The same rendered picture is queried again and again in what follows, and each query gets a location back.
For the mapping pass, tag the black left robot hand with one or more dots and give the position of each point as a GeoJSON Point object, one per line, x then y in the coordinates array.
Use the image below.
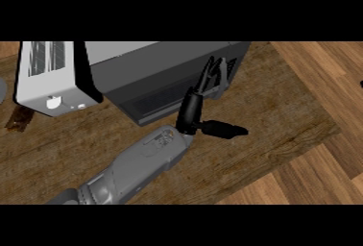
{"type": "Point", "coordinates": [190, 112]}

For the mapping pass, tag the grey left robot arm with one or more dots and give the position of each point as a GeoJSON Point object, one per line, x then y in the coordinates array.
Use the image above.
{"type": "Point", "coordinates": [137, 163]}

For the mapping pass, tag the dark grey microwave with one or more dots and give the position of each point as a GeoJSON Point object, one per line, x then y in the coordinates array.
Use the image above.
{"type": "Point", "coordinates": [141, 73]}

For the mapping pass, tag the white toaster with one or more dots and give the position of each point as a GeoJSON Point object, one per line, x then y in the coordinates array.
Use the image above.
{"type": "Point", "coordinates": [48, 86]}

